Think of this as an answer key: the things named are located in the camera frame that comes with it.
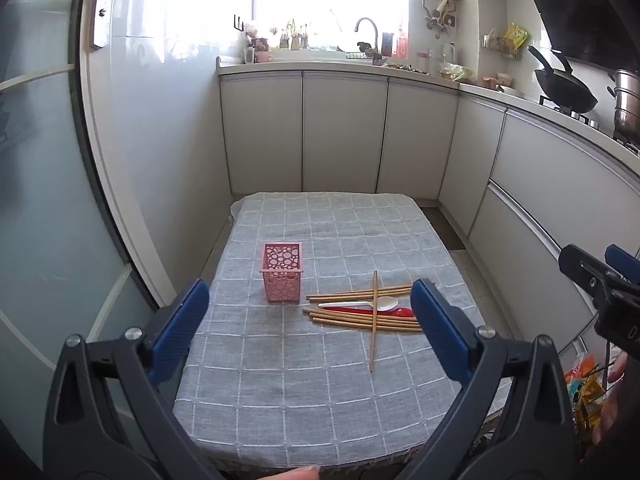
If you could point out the white plastic spoon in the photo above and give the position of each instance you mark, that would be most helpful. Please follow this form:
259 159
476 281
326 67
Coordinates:
387 303

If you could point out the bright kitchen window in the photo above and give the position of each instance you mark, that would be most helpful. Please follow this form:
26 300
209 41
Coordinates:
300 0

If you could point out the pink dish soap bottle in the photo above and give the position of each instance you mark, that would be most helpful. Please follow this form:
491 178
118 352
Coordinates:
402 42

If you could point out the glass jar red lid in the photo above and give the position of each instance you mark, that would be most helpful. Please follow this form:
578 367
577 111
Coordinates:
428 62

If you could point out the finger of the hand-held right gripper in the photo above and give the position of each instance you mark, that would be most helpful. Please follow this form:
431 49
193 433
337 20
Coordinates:
625 262
582 267

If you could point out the floral tin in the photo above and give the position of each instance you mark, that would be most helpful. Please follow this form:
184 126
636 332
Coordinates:
260 44

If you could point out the person's right hand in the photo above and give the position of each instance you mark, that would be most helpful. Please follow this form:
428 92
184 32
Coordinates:
611 410

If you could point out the pink perforated utensil holder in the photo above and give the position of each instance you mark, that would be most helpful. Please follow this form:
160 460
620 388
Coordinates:
282 285

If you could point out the colourful snack bags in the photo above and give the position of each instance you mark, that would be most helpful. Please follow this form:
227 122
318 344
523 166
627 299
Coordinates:
585 390

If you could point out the grey checked tablecloth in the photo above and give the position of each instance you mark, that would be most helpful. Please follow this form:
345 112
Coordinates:
300 385

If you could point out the black range hood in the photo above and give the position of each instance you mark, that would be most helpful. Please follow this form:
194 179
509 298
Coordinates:
590 5

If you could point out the black wok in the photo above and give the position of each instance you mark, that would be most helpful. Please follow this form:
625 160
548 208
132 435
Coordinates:
567 87

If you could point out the clear plastic pitcher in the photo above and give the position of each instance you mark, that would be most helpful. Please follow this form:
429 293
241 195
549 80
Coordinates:
449 55

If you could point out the person's left hand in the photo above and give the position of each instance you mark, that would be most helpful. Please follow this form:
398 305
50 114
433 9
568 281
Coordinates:
302 475

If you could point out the white kitchen countertop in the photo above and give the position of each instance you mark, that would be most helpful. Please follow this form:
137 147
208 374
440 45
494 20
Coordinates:
280 66

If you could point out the pile of wooden chopsticks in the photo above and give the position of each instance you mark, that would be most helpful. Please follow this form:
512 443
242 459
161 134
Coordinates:
350 319

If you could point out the white cabinet drawer front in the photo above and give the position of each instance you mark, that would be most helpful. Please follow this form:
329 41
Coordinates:
530 270
565 185

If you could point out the steel stock pot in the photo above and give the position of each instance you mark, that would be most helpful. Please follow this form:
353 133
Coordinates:
627 105

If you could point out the wall spice rack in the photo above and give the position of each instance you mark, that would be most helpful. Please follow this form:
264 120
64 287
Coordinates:
500 50

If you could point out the white cabinet door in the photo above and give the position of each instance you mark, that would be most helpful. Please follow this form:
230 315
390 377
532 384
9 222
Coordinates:
472 165
262 135
417 140
345 135

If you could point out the pink bowl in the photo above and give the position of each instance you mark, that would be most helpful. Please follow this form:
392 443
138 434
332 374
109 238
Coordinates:
264 57

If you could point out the row of small decorative vases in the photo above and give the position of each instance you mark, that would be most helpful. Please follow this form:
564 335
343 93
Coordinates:
294 40

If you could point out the brown utensil container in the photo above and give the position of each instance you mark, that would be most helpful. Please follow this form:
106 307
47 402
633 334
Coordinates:
388 45

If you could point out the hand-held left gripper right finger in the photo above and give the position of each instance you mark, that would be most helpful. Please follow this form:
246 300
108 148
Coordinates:
440 332

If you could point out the bag of green vegetables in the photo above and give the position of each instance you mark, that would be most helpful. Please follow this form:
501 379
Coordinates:
455 71

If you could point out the yellow snack packet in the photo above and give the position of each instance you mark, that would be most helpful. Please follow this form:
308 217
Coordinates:
515 36

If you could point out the red plastic spoon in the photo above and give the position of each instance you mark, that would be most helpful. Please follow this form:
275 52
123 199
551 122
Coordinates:
400 313

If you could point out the curved metal faucet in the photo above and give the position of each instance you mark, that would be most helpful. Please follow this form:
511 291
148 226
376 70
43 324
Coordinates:
367 19

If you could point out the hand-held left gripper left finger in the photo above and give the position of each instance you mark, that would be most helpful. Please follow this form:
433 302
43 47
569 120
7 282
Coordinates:
180 332

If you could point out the frosted glass door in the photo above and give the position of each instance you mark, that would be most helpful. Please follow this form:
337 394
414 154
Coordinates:
50 210

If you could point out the gas stove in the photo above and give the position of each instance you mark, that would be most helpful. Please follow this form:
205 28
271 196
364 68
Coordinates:
590 120

